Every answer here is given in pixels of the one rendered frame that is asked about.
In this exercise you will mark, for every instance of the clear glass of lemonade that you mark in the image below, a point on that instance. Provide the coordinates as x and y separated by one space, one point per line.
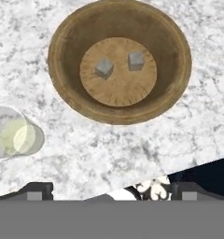
14 134

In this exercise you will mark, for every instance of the grey ice cube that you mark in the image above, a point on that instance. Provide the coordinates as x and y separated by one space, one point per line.
104 68
136 60

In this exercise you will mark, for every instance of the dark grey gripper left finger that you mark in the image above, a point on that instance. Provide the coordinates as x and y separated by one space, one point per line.
39 190

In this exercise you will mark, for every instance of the brown wooden bowl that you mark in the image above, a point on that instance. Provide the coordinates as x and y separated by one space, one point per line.
119 62

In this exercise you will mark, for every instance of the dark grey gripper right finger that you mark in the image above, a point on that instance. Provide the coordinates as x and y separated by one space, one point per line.
185 190

